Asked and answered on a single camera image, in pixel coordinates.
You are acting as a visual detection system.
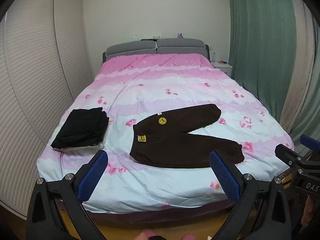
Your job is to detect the beige curtain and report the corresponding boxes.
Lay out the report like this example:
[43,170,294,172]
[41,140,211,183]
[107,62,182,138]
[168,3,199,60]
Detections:
[279,0,318,133]

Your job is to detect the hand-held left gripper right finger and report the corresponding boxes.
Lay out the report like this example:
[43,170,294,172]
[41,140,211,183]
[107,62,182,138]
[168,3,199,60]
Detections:
[209,150,297,240]

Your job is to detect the black folded clothes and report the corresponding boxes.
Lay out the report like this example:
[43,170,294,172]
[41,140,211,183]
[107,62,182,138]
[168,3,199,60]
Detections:
[51,107,110,149]

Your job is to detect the grey headboard cushion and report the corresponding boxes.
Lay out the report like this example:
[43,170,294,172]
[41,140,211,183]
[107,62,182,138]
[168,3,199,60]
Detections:
[156,38,206,55]
[105,41,158,57]

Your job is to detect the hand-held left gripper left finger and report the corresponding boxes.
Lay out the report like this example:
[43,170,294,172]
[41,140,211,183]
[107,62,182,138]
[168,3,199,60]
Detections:
[26,150,109,240]

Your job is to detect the person's left foot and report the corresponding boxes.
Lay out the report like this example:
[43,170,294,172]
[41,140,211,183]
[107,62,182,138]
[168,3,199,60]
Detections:
[138,229,157,240]

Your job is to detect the white louvered wardrobe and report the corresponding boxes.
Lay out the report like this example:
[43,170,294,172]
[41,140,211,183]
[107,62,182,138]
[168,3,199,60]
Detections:
[0,0,83,214]

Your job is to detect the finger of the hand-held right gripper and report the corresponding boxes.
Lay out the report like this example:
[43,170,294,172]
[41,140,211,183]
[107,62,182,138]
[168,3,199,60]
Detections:
[301,134,320,155]
[274,144,310,174]

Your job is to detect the person's right hand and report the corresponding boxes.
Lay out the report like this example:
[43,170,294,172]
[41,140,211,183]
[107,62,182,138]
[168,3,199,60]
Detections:
[301,195,313,228]

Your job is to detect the green curtain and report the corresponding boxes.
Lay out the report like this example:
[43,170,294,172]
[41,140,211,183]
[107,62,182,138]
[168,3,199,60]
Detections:
[227,0,320,143]

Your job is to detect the pink floral bedsheet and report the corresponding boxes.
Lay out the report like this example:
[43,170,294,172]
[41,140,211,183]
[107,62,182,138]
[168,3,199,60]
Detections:
[37,53,294,208]

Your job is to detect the brown pants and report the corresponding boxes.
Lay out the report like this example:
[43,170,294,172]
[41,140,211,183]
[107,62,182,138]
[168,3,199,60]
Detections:
[129,104,245,168]

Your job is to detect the dark bed frame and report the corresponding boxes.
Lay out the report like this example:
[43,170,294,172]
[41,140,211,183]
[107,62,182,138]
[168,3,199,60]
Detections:
[81,44,238,229]

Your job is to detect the white nightstand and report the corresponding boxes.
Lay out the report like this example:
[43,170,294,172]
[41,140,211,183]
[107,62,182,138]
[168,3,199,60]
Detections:
[212,61,233,77]

